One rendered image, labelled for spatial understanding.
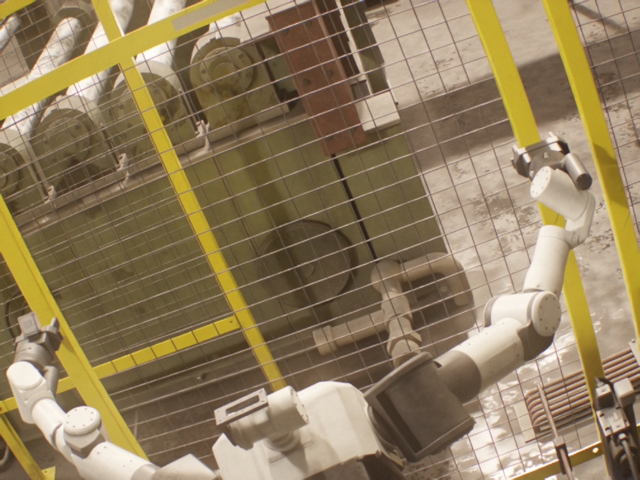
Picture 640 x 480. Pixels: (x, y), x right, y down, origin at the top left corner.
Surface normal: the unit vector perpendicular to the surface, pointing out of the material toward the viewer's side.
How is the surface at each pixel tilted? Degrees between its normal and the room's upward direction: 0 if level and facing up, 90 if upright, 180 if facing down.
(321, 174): 90
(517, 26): 0
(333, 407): 29
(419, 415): 59
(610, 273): 0
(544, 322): 78
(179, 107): 90
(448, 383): 54
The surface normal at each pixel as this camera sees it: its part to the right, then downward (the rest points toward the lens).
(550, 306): 0.63, -0.10
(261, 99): 0.07, 0.45
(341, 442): -0.32, -0.49
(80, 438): -0.18, -0.85
